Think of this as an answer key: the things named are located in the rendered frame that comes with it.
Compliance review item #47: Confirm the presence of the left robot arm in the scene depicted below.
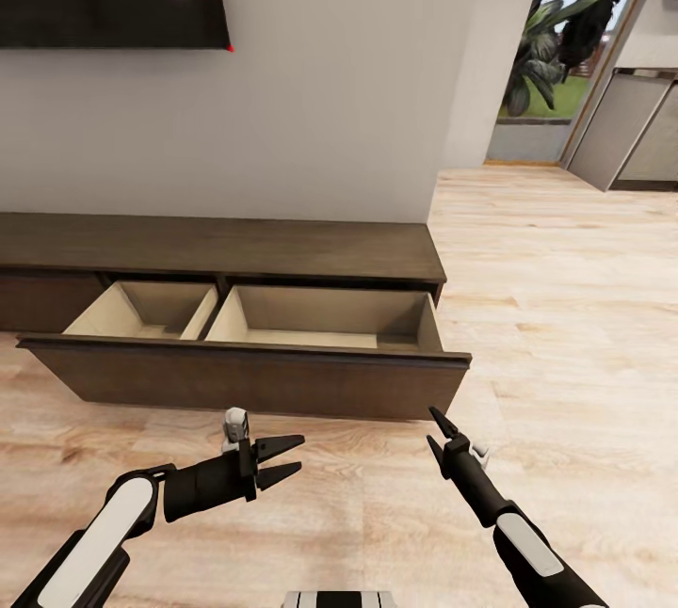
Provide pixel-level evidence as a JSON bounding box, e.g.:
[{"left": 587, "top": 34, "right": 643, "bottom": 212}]
[{"left": 10, "top": 408, "right": 305, "bottom": 608}]

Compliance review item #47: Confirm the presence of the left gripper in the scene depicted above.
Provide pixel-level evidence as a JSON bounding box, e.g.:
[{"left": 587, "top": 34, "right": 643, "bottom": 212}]
[{"left": 195, "top": 435, "right": 305, "bottom": 512}]

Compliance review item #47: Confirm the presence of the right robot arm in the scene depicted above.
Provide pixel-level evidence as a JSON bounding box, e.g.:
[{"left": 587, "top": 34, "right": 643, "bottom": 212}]
[{"left": 427, "top": 407, "right": 609, "bottom": 608}]

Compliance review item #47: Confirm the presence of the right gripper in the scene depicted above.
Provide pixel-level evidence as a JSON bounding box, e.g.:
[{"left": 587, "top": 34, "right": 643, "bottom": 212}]
[{"left": 427, "top": 407, "right": 492, "bottom": 501}]

